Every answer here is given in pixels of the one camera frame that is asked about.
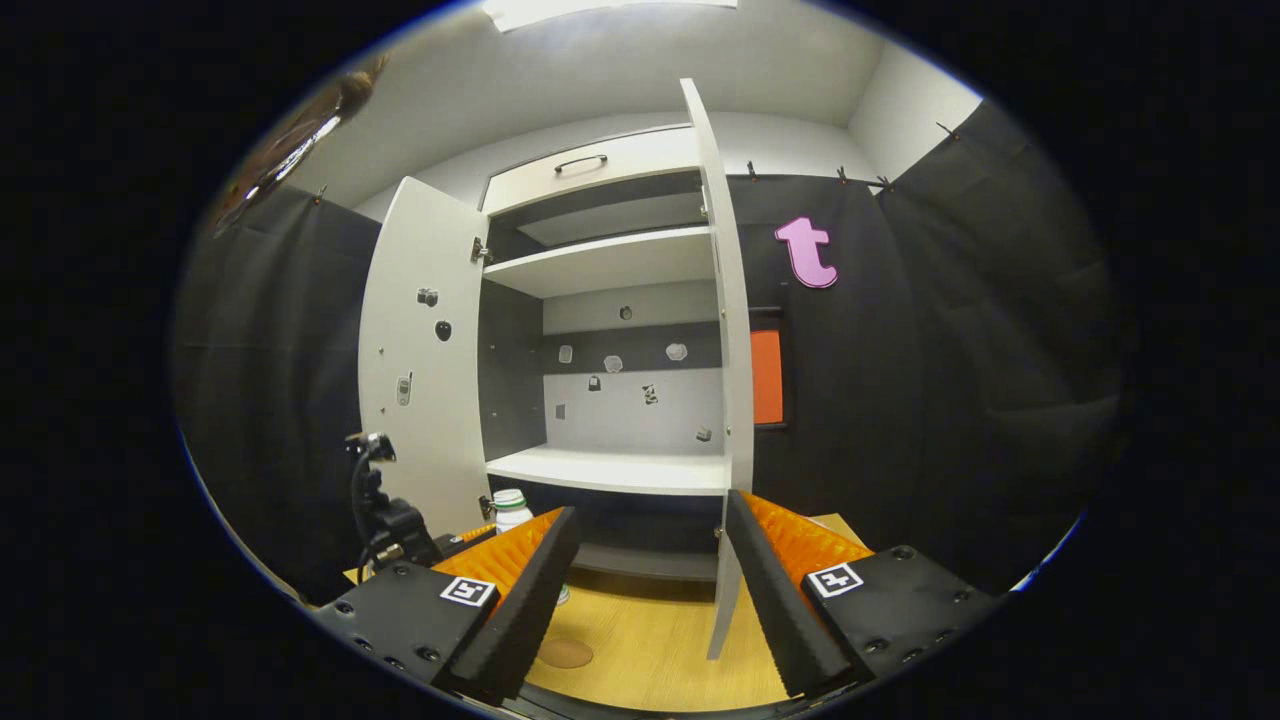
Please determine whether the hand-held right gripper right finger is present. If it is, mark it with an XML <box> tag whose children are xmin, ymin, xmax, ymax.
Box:
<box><xmin>725</xmin><ymin>490</ymin><xmax>1001</xmax><ymax>701</ymax></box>

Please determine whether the white grey cabinet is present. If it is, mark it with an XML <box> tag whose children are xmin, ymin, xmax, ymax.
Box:
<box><xmin>478</xmin><ymin>125</ymin><xmax>736</xmax><ymax>581</ymax></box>

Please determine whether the black backdrop cloth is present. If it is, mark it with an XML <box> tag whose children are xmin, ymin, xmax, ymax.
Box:
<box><xmin>172</xmin><ymin>100</ymin><xmax>1131</xmax><ymax>601</ymax></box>

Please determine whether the white cabinet door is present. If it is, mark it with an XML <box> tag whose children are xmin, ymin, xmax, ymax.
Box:
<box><xmin>358</xmin><ymin>177</ymin><xmax>493</xmax><ymax>541</ymax></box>
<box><xmin>680</xmin><ymin>79</ymin><xmax>756</xmax><ymax>661</ymax></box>

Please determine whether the white plastic bottle red label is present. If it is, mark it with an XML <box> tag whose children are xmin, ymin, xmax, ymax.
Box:
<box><xmin>492</xmin><ymin>489</ymin><xmax>571</xmax><ymax>607</ymax></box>

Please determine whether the large ceiling light panel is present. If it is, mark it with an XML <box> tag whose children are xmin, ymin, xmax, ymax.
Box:
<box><xmin>483</xmin><ymin>0</ymin><xmax>739</xmax><ymax>33</ymax></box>

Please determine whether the white cabinet drawer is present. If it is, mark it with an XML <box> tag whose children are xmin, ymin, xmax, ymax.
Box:
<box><xmin>482</xmin><ymin>127</ymin><xmax>701</xmax><ymax>216</ymax></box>

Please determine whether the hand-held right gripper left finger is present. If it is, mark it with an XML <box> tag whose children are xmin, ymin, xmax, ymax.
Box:
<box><xmin>312</xmin><ymin>506</ymin><xmax>581</xmax><ymax>705</ymax></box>

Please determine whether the white cabinet shelf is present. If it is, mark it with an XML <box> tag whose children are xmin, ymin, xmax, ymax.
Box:
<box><xmin>483</xmin><ymin>226</ymin><xmax>716</xmax><ymax>299</ymax></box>
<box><xmin>486</xmin><ymin>445</ymin><xmax>729</xmax><ymax>497</ymax></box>

